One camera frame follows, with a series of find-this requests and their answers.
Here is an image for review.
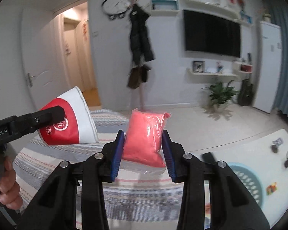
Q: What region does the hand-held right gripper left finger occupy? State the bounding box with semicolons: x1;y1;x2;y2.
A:
17;129;126;230

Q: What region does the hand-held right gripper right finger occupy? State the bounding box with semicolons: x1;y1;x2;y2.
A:
161;129;270;230

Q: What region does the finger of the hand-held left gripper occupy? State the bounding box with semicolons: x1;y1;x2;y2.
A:
16;105;66;137

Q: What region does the red and white paper cup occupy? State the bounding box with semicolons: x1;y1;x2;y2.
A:
38;86;99;146

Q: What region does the pink plastic packet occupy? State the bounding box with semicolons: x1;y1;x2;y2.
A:
121;109;172;176

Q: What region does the teal plastic basket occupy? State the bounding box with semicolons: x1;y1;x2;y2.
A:
226;162;264;208

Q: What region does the person's left hand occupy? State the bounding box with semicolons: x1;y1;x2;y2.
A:
0;160;24;210

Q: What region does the black rectangular object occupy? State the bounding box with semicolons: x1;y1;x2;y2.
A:
201;152;218;167

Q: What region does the striped blanket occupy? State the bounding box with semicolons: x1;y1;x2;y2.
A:
13;108;188;230

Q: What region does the white door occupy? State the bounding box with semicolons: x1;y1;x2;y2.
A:
20;7;64;112

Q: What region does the coat stand with pink base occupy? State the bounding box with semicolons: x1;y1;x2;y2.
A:
132;0;150;112

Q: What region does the brown bag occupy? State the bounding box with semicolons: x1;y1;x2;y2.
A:
127;65;151;90

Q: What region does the green potted plant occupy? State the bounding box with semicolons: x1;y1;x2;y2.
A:
201;80;240;113

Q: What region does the black guitar bag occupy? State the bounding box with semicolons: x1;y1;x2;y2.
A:
237;77;254;107

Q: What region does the small colourful toy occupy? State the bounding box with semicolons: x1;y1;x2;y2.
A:
266;182;278;195

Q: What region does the small patterned object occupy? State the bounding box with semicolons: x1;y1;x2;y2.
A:
271;137;284;153

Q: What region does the white box shelf red inside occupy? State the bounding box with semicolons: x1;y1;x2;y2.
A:
233;61;253;75

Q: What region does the black coat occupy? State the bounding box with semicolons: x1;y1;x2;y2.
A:
128;3;156;68

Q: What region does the white fridge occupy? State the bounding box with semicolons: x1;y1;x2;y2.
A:
252;20;283;114

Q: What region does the teal box shelf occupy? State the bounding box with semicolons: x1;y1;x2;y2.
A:
149;0;181;18

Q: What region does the blue framed picture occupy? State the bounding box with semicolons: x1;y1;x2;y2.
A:
239;10;252;22

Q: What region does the metal door handle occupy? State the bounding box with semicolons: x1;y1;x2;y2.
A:
26;72;37;87

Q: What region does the white low wall shelf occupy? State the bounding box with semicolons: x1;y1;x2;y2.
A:
187;67;238;79

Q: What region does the photo frame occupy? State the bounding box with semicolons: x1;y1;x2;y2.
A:
192;60;206;74

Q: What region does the wall-mounted black television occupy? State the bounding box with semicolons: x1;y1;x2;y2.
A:
183;9;242;58

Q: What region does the round white wall clock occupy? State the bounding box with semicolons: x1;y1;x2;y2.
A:
101;0;132;20

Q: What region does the white curved long wall shelf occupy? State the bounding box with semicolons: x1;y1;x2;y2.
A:
180;0;253;26

